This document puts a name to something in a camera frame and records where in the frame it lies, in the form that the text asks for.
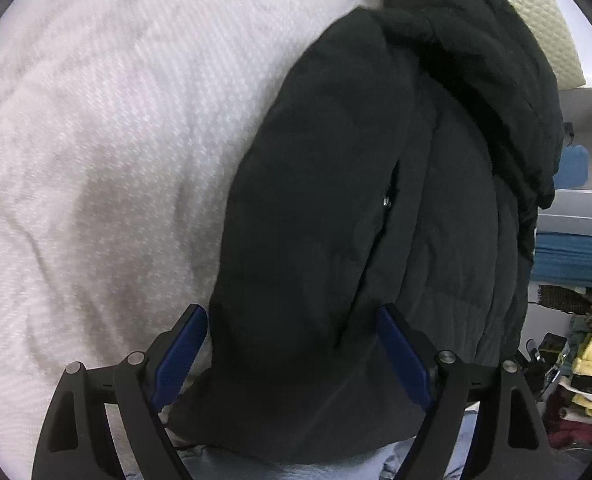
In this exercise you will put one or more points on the cream quilted headboard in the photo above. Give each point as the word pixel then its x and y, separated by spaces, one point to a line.
pixel 546 21

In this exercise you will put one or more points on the black puffer jacket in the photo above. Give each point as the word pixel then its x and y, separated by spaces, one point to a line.
pixel 404 161

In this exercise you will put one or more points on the grey white wardrobe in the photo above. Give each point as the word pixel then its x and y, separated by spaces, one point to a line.
pixel 564 230

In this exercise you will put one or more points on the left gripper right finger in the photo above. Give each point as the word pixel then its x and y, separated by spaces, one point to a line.
pixel 509 441

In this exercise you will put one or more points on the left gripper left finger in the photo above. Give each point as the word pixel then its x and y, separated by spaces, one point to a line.
pixel 75 440

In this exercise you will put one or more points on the light blue jeans legs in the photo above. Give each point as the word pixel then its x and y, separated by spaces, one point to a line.
pixel 202 462

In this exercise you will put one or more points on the plaid hanging garment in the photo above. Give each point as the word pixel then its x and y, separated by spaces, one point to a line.
pixel 567 300

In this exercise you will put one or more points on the blue curtain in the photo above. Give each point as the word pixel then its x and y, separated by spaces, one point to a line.
pixel 563 259

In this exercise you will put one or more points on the grey bed duvet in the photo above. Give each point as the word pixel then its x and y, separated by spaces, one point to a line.
pixel 122 123

